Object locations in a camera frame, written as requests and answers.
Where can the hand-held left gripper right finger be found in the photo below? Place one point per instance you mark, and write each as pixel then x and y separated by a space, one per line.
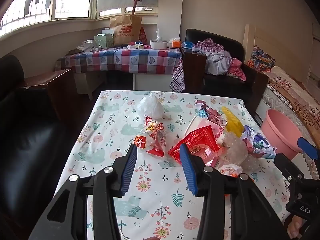
pixel 188 172

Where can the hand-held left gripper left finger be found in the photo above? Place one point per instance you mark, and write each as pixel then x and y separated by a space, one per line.
pixel 128 172

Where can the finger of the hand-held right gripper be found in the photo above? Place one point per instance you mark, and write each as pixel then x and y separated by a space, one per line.
pixel 286 165
pixel 306 145

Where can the pink plastic bucket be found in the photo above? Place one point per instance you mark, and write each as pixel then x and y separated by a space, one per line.
pixel 280 132

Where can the red plastic packet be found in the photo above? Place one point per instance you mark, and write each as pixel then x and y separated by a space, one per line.
pixel 200 140

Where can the floral paper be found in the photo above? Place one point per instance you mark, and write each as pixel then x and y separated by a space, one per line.
pixel 212 115

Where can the yellow foam net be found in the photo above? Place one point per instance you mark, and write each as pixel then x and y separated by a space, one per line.
pixel 232 123

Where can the person's right hand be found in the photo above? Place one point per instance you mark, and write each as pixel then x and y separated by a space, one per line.
pixel 293 228

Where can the crumpled blue purple paper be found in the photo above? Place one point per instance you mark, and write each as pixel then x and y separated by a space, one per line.
pixel 257 142

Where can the floral print tablecloth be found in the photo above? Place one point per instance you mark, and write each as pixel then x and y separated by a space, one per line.
pixel 155 205

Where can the red white snack wrapper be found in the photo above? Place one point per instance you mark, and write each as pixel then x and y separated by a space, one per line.
pixel 153 130

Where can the clear plastic wrap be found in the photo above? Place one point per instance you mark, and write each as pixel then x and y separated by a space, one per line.
pixel 233 150

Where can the bed with quilted mattress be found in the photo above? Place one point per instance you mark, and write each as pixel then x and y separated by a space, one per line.
pixel 282 97

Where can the brown floral blanket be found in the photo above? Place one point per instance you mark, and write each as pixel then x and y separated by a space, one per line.
pixel 295 92

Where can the white plastic bag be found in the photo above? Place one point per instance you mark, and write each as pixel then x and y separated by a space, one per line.
pixel 150 107

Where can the white side table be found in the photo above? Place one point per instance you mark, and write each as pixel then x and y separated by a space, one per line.
pixel 140 81

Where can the black leather armchair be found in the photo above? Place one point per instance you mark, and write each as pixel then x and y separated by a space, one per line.
pixel 225 85
pixel 30 142

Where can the purple patterned cloth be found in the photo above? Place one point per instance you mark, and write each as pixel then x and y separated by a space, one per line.
pixel 177 77

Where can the comic print pillow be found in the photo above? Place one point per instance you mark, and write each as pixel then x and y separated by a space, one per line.
pixel 261 60

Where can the pink dotted garment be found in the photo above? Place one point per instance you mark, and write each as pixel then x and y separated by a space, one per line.
pixel 236 71

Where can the cream bed headboard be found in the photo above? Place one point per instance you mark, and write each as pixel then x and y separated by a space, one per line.
pixel 275 45

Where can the checked heart tablecloth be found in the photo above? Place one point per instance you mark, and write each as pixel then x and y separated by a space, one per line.
pixel 125 60

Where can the small white box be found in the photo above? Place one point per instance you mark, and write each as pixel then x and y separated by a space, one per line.
pixel 139 46

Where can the blue plastic bag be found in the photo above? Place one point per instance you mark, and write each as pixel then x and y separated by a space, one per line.
pixel 187 45

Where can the purple plaid shirt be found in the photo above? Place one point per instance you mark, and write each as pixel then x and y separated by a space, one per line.
pixel 210 45

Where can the orange tissue box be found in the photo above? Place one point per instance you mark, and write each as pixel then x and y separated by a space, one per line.
pixel 175 43

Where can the white bowl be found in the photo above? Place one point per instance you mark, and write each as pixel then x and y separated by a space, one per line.
pixel 158 45

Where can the green cardboard box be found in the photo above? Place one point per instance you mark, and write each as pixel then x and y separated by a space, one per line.
pixel 103 41

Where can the clear plastic bag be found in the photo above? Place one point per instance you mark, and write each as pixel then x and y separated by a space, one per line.
pixel 86 45

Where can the red paper bag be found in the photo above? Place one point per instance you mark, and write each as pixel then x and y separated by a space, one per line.
pixel 143 36

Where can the white figurine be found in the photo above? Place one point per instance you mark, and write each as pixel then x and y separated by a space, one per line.
pixel 158 35

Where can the brown paper bag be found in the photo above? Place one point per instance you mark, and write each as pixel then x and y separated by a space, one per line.
pixel 125 30

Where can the bay window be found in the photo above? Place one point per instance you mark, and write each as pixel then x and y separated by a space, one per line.
pixel 72 5

